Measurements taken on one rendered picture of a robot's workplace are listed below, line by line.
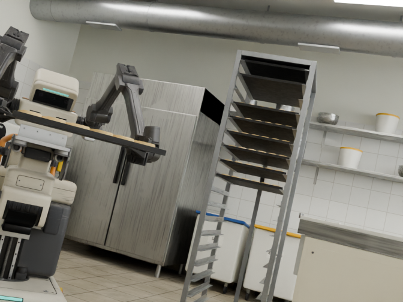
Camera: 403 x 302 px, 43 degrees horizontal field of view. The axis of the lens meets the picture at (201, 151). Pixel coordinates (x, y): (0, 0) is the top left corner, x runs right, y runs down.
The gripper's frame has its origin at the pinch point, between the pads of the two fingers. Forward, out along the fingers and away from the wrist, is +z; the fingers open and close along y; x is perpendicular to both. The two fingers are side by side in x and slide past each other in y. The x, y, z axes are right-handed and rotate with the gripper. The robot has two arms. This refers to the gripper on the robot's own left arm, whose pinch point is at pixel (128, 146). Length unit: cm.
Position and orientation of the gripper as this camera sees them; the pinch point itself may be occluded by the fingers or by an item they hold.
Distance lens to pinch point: 171.7
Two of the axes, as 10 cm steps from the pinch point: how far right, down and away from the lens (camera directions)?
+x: -9.1, -1.9, 3.7
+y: -2.3, 9.7, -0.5
